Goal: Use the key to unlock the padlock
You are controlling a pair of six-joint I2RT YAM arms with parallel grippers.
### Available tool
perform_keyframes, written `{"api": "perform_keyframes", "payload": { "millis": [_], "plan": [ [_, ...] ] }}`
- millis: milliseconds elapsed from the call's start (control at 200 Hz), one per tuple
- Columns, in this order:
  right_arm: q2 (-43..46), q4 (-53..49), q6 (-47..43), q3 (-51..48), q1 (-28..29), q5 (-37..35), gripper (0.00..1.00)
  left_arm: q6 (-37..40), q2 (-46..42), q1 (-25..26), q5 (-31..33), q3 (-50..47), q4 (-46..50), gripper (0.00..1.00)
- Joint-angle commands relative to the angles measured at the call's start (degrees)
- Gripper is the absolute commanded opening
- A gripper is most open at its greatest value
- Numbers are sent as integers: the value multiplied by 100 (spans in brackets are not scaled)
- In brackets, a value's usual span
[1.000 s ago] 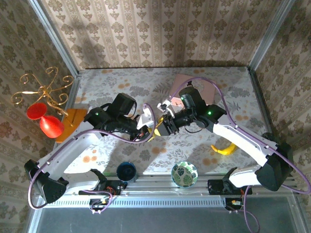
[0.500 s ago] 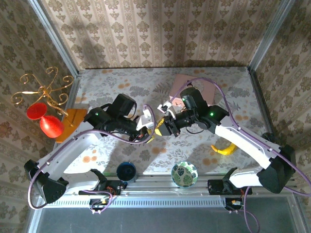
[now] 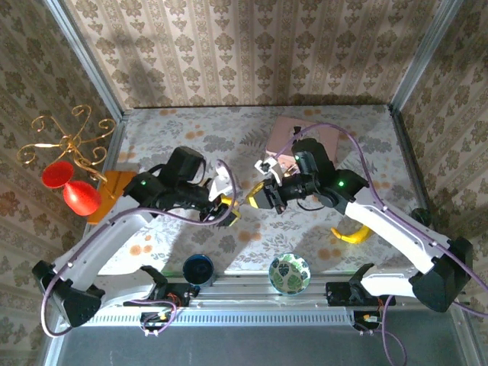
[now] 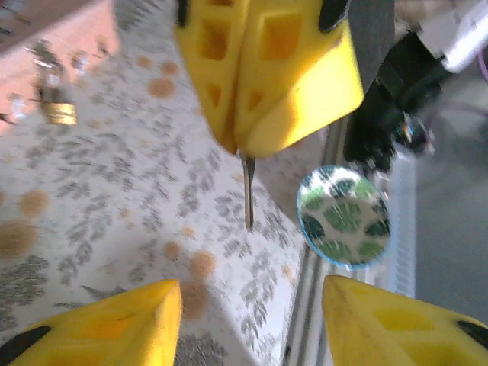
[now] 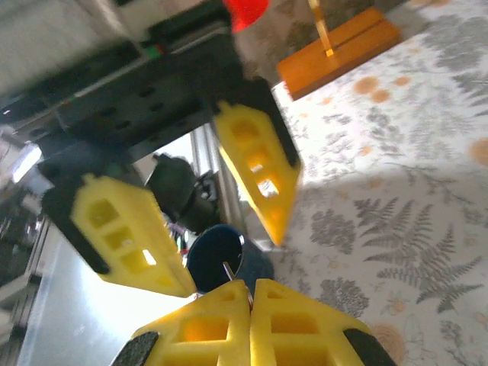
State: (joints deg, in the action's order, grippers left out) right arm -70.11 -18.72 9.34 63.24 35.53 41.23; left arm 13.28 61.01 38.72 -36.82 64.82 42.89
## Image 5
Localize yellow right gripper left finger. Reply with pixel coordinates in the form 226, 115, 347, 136
110, 281, 252, 366

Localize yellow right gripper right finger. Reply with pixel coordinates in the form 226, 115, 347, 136
251, 278, 397, 366

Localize dark blue cup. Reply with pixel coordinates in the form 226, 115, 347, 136
185, 224, 275, 295

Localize red wine glass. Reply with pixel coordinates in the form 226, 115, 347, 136
223, 0, 270, 34

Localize orange wooden stand base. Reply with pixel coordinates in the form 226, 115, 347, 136
274, 7, 403, 102

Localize floral tablecloth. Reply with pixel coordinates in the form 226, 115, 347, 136
236, 0, 488, 366

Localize gold wire glass stand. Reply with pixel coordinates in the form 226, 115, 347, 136
307, 0, 336, 58

